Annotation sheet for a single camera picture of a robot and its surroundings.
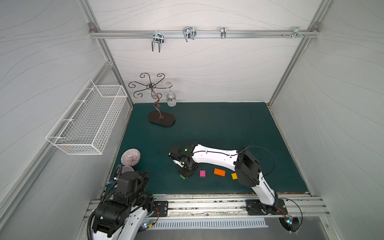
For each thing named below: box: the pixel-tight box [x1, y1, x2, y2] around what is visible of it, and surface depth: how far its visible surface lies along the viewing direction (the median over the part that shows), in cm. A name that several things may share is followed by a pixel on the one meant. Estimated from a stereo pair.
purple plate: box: [121, 165, 135, 174], surface depth 84 cm
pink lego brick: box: [199, 170, 207, 178], surface depth 86 cm
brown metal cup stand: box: [128, 72, 176, 126], surface depth 93 cm
